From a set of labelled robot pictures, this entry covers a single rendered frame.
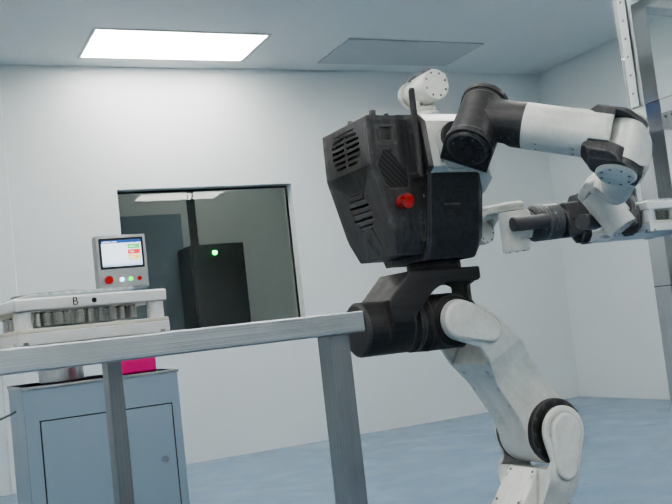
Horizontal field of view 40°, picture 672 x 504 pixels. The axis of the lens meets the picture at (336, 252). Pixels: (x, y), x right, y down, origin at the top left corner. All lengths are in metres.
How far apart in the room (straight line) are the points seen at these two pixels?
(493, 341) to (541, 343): 6.23
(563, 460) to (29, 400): 2.33
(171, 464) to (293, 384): 3.21
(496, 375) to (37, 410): 2.25
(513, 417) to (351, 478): 0.61
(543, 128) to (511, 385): 0.58
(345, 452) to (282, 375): 5.48
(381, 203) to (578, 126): 0.41
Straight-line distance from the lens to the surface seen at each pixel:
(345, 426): 1.54
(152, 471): 3.92
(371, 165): 1.85
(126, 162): 6.82
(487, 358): 1.98
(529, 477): 2.10
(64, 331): 1.46
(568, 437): 2.08
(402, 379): 7.45
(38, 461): 3.84
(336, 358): 1.53
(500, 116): 1.81
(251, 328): 1.42
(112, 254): 4.28
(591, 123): 1.79
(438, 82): 2.03
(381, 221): 1.87
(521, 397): 2.06
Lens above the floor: 0.87
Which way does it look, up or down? 4 degrees up
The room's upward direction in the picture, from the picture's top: 6 degrees counter-clockwise
